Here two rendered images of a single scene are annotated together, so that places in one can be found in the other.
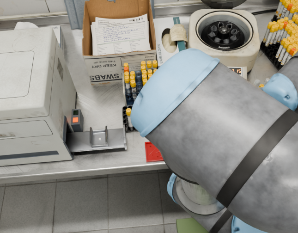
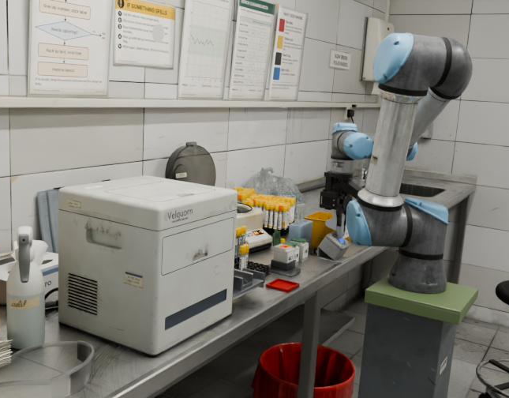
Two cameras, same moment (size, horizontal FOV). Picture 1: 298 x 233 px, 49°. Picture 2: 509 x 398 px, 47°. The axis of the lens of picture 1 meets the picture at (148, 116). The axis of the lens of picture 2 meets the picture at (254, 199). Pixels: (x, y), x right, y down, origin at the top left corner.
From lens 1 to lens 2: 141 cm
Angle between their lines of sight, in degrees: 64
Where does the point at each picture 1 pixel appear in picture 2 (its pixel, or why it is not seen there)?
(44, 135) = (226, 251)
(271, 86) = (355, 137)
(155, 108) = (406, 41)
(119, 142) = (256, 280)
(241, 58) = (258, 216)
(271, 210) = (462, 50)
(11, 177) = (198, 348)
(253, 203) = (457, 50)
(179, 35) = not seen: hidden behind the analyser
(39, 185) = not seen: outside the picture
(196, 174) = (435, 58)
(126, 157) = (269, 297)
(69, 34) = not seen: hidden behind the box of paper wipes
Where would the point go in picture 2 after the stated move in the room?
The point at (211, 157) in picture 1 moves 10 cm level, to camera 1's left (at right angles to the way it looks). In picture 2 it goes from (436, 45) to (424, 41)
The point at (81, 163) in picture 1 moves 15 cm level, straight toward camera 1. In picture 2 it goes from (241, 313) to (305, 320)
